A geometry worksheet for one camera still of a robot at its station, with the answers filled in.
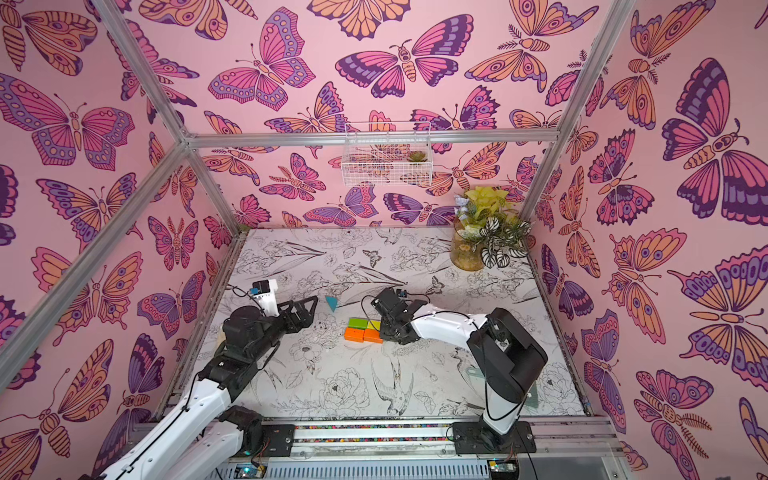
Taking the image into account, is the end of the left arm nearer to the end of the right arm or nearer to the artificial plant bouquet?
the end of the right arm

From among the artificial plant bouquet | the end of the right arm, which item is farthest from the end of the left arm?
the artificial plant bouquet

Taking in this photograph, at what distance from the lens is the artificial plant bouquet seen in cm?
87
